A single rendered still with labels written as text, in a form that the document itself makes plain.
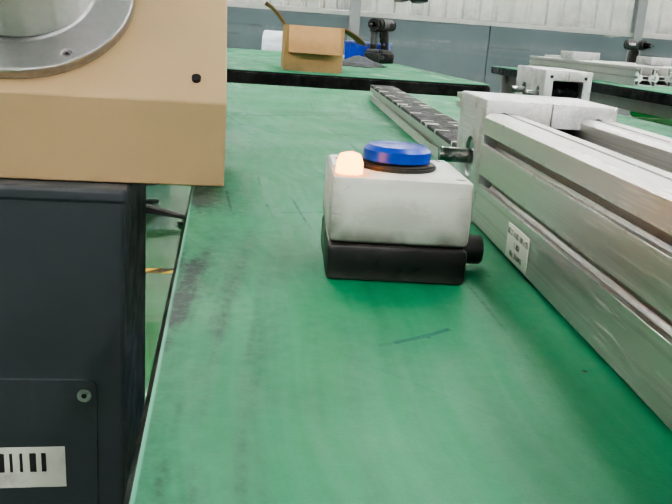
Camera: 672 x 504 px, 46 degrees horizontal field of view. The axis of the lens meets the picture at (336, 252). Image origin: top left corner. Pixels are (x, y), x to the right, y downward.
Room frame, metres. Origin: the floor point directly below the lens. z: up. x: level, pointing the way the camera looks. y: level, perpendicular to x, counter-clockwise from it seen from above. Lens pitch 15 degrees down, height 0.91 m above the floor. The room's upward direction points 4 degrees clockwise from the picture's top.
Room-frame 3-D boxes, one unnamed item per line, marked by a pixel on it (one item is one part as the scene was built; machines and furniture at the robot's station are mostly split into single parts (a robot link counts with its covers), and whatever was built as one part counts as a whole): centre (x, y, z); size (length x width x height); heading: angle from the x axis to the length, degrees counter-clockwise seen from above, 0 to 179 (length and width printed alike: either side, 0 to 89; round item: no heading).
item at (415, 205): (0.48, -0.04, 0.81); 0.10 x 0.08 x 0.06; 94
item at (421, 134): (1.28, -0.10, 0.79); 0.96 x 0.04 x 0.03; 4
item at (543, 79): (1.60, -0.40, 0.83); 0.11 x 0.10 x 0.10; 92
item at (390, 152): (0.47, -0.03, 0.84); 0.04 x 0.04 x 0.02
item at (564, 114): (0.65, -0.14, 0.83); 0.12 x 0.09 x 0.10; 94
